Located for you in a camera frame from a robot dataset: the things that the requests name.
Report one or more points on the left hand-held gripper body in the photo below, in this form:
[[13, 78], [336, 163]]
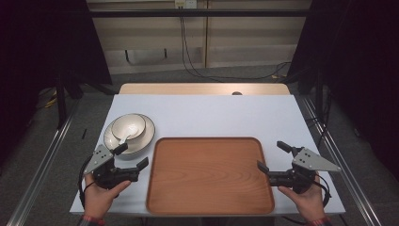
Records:
[[106, 175]]

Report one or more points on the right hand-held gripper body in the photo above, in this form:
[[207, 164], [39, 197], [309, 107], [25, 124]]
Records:
[[301, 179]]

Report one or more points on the white ceramic spoon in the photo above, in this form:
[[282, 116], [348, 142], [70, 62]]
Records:
[[130, 133]]

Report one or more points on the white plate with dark rim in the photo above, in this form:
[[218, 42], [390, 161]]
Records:
[[145, 138]]

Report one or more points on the white bowl with dark rim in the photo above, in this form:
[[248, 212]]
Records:
[[125, 123]]

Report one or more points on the brown wooden tray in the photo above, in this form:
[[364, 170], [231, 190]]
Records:
[[207, 175]]

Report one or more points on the person's left hand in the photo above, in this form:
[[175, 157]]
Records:
[[98, 199]]

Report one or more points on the person's right hand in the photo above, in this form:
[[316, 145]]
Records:
[[309, 202]]

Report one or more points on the small black pen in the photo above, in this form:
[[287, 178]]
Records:
[[84, 133]]

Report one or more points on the black metal stand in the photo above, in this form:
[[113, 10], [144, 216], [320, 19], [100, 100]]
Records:
[[319, 97], [61, 103]]

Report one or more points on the dark table grommet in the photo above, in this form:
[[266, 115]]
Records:
[[236, 93]]

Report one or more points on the black curtain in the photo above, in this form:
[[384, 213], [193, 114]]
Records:
[[37, 47], [360, 62]]

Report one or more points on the black horizontal bar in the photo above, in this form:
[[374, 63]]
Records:
[[200, 12]]

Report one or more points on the aluminium floor rail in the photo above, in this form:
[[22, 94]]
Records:
[[345, 175], [40, 169]]

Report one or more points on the white wall socket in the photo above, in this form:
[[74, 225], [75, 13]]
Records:
[[185, 3]]

